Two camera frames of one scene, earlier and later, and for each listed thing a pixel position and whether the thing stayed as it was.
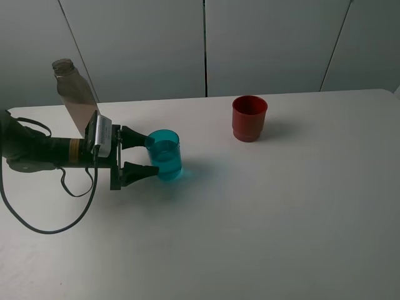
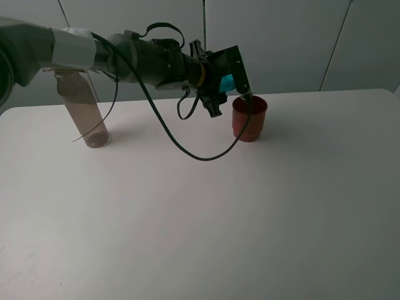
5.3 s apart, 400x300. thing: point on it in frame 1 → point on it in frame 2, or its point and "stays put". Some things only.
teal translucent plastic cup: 165,150 → 227,84
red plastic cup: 248,117 stays put
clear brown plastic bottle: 75,93 stays put
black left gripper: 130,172 → 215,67
